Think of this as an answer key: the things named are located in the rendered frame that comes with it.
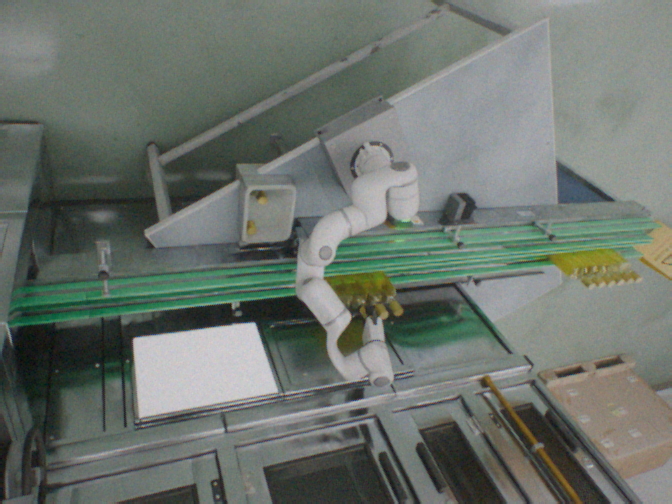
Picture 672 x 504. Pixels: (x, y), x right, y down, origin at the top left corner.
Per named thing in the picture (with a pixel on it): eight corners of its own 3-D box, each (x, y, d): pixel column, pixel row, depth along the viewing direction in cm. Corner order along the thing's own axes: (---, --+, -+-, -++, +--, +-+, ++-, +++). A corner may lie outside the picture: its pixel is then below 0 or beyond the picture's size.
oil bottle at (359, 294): (332, 274, 195) (353, 311, 179) (334, 262, 192) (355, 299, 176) (345, 272, 197) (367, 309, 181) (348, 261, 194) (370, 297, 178)
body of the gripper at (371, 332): (383, 362, 165) (378, 337, 174) (390, 340, 159) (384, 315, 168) (361, 361, 163) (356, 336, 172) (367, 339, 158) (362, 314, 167)
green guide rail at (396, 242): (309, 243, 181) (316, 256, 175) (309, 241, 181) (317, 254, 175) (647, 218, 247) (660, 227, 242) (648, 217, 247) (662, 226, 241)
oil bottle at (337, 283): (318, 274, 192) (337, 312, 177) (320, 262, 189) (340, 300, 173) (331, 273, 194) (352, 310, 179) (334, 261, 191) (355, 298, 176)
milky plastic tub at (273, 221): (236, 230, 183) (242, 244, 176) (240, 174, 170) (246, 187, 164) (283, 227, 189) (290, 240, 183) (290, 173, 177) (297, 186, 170)
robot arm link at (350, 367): (346, 301, 150) (386, 355, 154) (311, 322, 153) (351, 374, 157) (343, 314, 142) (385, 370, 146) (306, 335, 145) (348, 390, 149)
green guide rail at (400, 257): (306, 259, 185) (313, 273, 179) (307, 257, 185) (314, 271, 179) (639, 231, 252) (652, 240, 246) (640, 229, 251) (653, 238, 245)
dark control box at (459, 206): (443, 209, 214) (454, 220, 207) (449, 192, 209) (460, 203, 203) (459, 208, 217) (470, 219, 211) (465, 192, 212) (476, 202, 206)
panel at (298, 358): (128, 341, 166) (134, 429, 141) (128, 335, 165) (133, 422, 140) (374, 309, 200) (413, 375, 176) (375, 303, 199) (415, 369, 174)
